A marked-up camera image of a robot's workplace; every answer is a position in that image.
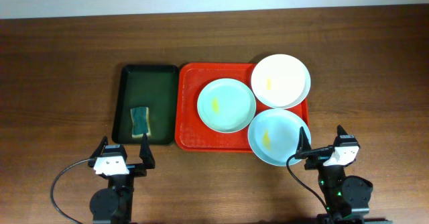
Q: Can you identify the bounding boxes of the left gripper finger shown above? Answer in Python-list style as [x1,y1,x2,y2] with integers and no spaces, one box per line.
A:
[139,133,156,169]
[90,136,108,159]

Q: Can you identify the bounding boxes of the light blue plate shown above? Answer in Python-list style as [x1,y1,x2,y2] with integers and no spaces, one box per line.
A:
[247,109,312,167]

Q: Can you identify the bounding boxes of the green and yellow sponge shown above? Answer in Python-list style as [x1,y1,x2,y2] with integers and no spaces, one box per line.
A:
[130,107,151,139]

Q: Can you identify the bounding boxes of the pale green plate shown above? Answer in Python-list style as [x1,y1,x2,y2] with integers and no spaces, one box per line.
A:
[197,78,257,133]

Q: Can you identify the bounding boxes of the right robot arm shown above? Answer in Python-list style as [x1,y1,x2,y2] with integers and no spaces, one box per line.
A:
[292,125,373,223]

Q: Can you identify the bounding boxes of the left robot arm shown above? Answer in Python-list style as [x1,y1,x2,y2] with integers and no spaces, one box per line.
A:
[88,133,156,224]

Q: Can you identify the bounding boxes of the red plastic tray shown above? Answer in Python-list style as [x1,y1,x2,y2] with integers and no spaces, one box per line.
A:
[174,62,310,154]

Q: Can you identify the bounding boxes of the dark green rectangular tray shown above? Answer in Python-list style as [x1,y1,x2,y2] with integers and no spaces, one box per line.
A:
[111,64,179,146]

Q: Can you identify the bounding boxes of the white plate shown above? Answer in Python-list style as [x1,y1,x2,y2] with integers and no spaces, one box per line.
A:
[250,54,311,109]

